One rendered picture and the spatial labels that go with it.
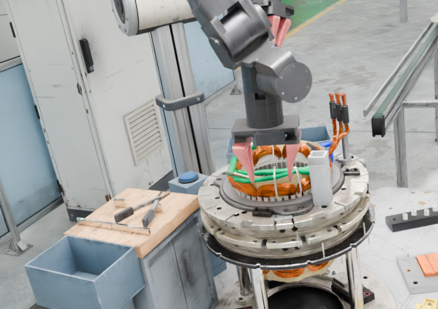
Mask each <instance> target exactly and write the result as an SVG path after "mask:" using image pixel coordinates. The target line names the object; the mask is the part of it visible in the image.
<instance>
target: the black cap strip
mask: <svg viewBox="0 0 438 309"><path fill-rule="evenodd" d="M427 209H428V210H429V214H430V215H429V216H425V215H424V209H421V210H417V211H416V216H413V215H411V211H410V212H406V214H407V217H408V219H407V220H403V213H400V214H394V215H390V216H386V217H385V223H386V225H387V226H388V227H389V228H390V230H391V231H392V232H393V233H394V232H398V231H404V230H408V229H415V228H421V227H424V226H430V225H434V224H438V211H433V207H430V208H427Z"/></svg>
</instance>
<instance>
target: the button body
mask: <svg viewBox="0 0 438 309"><path fill-rule="evenodd" d="M195 173H196V174H198V175H199V179H198V180H197V181H195V182H193V183H188V184H181V183H179V182H178V178H179V177H180V176H179V177H177V178H175V179H173V180H171V181H169V182H168V184H169V189H170V192H174V193H181V194H192V195H198V192H199V189H200V187H201V186H203V183H204V181H205V180H206V179H207V178H208V177H209V176H207V175H203V174H200V173H197V172H195ZM209 257H210V261H211V267H212V272H213V276H214V277H215V276H217V275H218V274H220V273H221V272H223V271H224V270H226V269H227V265H226V262H225V261H224V260H222V259H220V257H216V256H215V255H214V254H212V253H211V252H210V251H209Z"/></svg>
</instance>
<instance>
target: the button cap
mask: <svg viewBox="0 0 438 309"><path fill-rule="evenodd" d="M196 177H197V175H196V173H195V172H193V171H188V172H185V173H183V174H181V175H180V177H179V178H180V181H191V180H193V179H195V178H196Z"/></svg>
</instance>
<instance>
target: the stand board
mask: <svg viewBox="0 0 438 309"><path fill-rule="evenodd" d="M160 192H161V191H156V190H144V189H137V188H127V189H125V190H123V191H122V192H121V193H120V194H118V195H117V196H115V197H114V198H120V199H125V200H126V204H127V208H128V207H135V206H137V205H139V204H141V203H144V202H146V201H149V200H150V199H153V198H155V197H156V196H157V195H158V194H159V193H160ZM159 203H161V204H162V210H163V213H155V214H154V215H155V217H154V218H153V220H152V221H151V223H150V224H149V225H148V226H147V227H145V228H150V231H151V235H150V236H148V235H140V234H136V233H129V232H124V231H116V230H112V229H104V228H96V227H92V226H84V225H79V224H76V225H75V226H74V227H72V228H70V229H69V230H68V231H66V232H65V233H64V236H65V235H73V236H78V237H85V238H89V239H96V240H100V241H107V242H111V243H118V244H125V245H129V246H135V249H136V253H137V256H138V258H144V257H145V256H146V255H147V254H148V253H149V252H150V251H151V250H152V249H153V248H155V247H156V246H157V245H158V244H159V243H160V242H161V241H163V240H164V239H165V238H166V237H167V236H168V235H169V234H170V233H171V232H172V231H173V230H174V229H176V228H177V227H178V226H179V225H180V224H181V223H183V222H184V221H185V220H186V219H187V218H188V217H189V216H190V215H191V214H192V213H193V212H194V211H195V210H197V209H198V208H199V201H198V195H192V194H181V193H174V192H170V195H168V196H167V197H165V198H164V199H161V201H160V202H159ZM124 209H126V208H120V207H116V206H115V204H114V201H113V199H111V200H109V201H108V202H107V203H105V204H104V205H103V206H101V207H100V208H99V209H97V210H96V211H95V212H93V213H91V214H90V215H89V216H87V217H86V218H88V219H93V220H101V221H106V222H114V223H116V222H115V219H114V215H115V214H117V213H119V212H121V211H122V210H124ZM148 211H149V206H146V207H144V208H142V209H140V210H137V211H135V212H134V214H133V215H132V216H129V217H128V218H126V219H124V220H123V221H121V222H119V223H118V224H126V225H131V226H139V227H143V224H142V221H141V220H142V219H143V217H144V216H145V215H146V214H147V212H148Z"/></svg>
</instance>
